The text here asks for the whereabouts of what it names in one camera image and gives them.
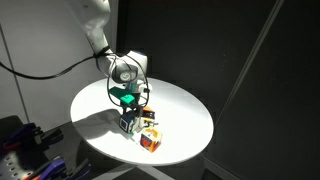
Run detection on green orange purple picture block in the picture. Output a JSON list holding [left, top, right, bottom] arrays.
[[139, 127, 164, 154]]

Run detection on black spring clamp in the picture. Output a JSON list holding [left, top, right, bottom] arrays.
[[35, 127, 65, 148]]

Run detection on black perforated board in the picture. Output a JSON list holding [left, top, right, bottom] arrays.
[[0, 114, 92, 180]]

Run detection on purple spring clamp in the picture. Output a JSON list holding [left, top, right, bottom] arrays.
[[22, 158, 67, 180]]

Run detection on purple clamp orange handle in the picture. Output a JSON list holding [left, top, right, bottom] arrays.
[[0, 122, 45, 152]]

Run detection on navy white letter block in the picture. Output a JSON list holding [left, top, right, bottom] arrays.
[[142, 111, 157, 123]]

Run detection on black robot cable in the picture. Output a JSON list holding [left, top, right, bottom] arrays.
[[0, 46, 150, 108]]

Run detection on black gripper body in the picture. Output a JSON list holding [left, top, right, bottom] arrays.
[[121, 101, 148, 118]]

